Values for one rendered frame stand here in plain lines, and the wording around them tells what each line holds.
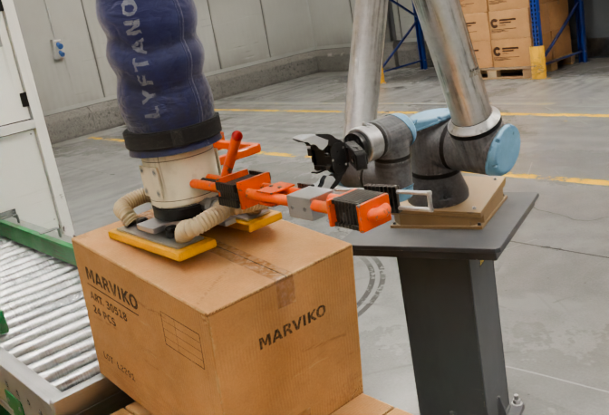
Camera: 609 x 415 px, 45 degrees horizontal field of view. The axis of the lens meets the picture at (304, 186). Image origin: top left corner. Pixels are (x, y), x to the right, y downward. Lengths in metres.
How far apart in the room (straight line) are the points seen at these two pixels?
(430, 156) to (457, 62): 0.35
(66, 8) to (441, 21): 9.98
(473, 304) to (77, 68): 9.82
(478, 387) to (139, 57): 1.47
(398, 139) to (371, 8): 0.35
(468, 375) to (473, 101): 0.89
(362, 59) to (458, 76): 0.26
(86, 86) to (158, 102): 10.03
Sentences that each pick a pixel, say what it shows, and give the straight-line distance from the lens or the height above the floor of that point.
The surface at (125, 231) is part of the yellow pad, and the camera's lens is 1.82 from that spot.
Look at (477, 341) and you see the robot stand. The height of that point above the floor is 0.39.
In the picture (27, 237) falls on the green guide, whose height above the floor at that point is 0.61.
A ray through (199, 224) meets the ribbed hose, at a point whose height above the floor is 1.06.
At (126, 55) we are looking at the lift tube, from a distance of 1.64.
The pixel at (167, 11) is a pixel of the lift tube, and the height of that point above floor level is 1.51.
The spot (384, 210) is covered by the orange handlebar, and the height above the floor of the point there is 1.12.
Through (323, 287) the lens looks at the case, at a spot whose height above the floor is 0.87.
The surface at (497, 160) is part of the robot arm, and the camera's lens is 2.08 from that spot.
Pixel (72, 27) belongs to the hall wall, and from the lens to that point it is 11.64.
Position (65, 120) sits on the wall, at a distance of 11.37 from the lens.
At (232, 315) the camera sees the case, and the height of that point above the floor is 0.91.
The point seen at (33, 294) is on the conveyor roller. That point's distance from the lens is 3.09.
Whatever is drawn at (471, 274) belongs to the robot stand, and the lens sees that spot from 2.27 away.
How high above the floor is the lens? 1.50
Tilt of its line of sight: 15 degrees down
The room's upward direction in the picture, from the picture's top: 10 degrees counter-clockwise
